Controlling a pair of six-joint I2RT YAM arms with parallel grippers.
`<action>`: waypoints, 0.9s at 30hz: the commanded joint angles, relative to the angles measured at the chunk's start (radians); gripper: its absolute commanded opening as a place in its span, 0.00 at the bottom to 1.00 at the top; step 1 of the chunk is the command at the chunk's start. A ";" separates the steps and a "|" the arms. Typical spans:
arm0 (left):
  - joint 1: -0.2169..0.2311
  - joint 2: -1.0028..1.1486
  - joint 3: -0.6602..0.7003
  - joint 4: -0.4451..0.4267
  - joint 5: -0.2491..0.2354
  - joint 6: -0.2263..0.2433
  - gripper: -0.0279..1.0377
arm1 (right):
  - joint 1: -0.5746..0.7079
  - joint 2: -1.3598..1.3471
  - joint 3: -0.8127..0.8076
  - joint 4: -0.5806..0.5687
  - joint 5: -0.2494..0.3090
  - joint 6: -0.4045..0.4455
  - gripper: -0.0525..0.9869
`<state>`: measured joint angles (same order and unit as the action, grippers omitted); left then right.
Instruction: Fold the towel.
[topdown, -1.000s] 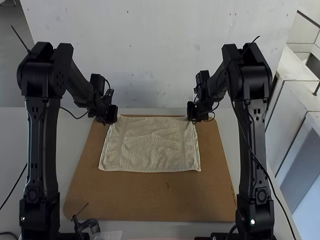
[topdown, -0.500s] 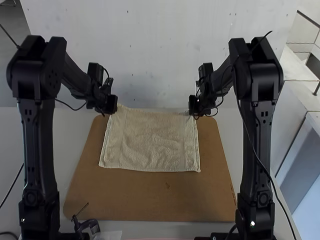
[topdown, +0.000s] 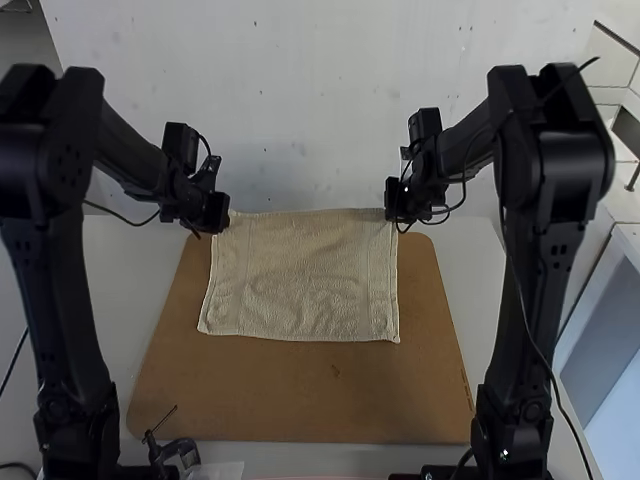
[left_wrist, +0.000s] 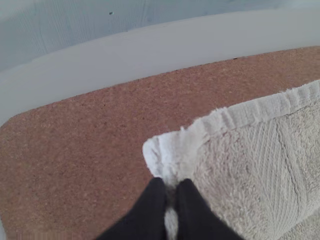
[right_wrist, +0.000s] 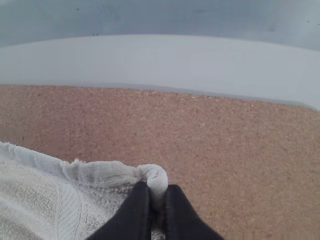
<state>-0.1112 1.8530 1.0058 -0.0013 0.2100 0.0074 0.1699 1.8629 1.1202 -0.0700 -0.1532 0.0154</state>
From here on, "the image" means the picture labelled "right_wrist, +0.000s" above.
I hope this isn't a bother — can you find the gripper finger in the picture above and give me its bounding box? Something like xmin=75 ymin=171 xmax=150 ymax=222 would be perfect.
xmin=87 ymin=181 xmax=152 ymax=240
xmin=161 ymin=184 xmax=225 ymax=240

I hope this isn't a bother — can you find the pale towel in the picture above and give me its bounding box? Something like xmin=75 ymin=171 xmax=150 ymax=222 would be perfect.
xmin=0 ymin=140 xmax=169 ymax=240

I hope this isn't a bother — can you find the cork mat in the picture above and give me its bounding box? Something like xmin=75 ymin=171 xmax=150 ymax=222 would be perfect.
xmin=0 ymin=83 xmax=320 ymax=240

